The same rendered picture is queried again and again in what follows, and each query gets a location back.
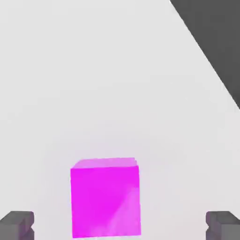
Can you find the small magenta cube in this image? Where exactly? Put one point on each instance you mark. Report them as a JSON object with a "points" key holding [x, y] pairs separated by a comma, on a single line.
{"points": [[105, 200]]}

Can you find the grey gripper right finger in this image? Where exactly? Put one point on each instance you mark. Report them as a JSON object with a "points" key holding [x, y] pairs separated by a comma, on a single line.
{"points": [[226, 225]]}

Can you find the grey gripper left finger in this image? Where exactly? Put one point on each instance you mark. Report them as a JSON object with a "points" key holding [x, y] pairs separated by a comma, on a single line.
{"points": [[13, 225]]}

